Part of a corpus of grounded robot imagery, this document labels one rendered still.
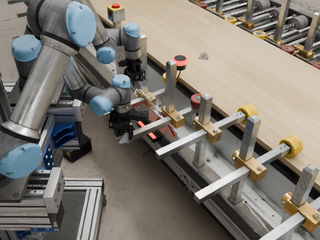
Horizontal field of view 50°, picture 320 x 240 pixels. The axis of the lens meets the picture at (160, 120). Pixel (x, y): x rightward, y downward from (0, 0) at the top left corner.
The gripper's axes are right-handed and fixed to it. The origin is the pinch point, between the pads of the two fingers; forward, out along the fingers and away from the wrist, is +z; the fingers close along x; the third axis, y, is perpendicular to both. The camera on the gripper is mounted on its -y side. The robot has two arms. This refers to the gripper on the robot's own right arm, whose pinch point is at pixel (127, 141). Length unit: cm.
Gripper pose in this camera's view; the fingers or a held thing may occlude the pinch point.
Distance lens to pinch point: 161.0
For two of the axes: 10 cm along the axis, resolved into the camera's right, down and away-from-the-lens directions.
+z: -0.4, 7.8, 6.3
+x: 5.6, 5.4, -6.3
